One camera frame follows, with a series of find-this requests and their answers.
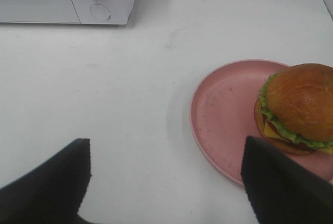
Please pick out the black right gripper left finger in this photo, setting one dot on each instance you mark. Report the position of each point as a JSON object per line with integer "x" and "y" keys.
{"x": 52, "y": 192}

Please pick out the pink round plate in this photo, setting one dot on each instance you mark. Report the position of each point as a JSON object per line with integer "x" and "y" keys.
{"x": 222, "y": 116}

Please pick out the burger with lettuce and cheese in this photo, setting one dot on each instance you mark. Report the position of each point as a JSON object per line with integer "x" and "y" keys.
{"x": 293, "y": 110}

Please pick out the round door release button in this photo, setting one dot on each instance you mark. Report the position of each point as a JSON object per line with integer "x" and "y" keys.
{"x": 100, "y": 11}

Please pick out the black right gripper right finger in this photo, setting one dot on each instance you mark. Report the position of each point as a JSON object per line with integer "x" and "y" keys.
{"x": 280, "y": 190}

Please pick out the white microwave door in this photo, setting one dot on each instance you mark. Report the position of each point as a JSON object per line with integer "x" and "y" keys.
{"x": 38, "y": 11}

